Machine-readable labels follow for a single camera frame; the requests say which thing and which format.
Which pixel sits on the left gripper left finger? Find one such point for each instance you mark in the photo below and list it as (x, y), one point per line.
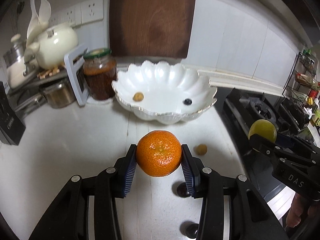
(67, 217)

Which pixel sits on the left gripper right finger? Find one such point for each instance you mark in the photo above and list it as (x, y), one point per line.
(249, 215)

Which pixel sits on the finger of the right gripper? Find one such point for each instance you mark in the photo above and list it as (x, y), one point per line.
(294, 143)
(282, 148)

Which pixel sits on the green yellow plum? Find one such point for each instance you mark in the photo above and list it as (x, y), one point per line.
(263, 128)

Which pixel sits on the tan longan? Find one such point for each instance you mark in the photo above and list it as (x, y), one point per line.
(201, 149)
(138, 97)

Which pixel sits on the dark purple plum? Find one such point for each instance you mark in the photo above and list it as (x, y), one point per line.
(182, 190)

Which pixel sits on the orange tangerine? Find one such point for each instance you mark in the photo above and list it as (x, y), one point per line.
(158, 153)

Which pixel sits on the right human hand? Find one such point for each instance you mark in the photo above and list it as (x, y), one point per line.
(296, 210)

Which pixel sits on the black gas stove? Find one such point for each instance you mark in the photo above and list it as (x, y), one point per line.
(239, 110)

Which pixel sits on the blueberry in bowl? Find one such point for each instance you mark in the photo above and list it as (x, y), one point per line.
(187, 101)

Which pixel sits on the black knife block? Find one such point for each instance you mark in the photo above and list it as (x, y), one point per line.
(12, 128)

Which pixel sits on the white scalloped fruit bowl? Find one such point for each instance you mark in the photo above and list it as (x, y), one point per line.
(165, 87)

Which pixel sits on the white rack end panel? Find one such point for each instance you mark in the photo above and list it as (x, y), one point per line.
(74, 61)

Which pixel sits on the steel pot lower shelf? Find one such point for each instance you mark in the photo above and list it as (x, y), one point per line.
(58, 93)

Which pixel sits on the tan longan in bowl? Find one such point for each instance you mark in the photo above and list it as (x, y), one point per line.
(138, 97)

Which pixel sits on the glass jar green lid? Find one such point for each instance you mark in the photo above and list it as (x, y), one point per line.
(100, 70)

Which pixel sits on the steel lidded pot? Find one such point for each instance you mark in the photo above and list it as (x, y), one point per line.
(18, 73)

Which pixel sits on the dark wooden cutting board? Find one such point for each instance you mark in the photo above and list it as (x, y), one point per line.
(159, 28)

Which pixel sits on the cream ceramic teapot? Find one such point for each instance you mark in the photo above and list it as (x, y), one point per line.
(48, 47)

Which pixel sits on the white rice spoon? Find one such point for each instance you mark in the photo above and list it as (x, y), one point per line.
(44, 13)

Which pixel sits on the black wire spice rack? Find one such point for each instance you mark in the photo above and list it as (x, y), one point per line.
(301, 91)

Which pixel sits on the white wall socket panel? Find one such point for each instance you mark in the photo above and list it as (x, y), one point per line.
(81, 13)

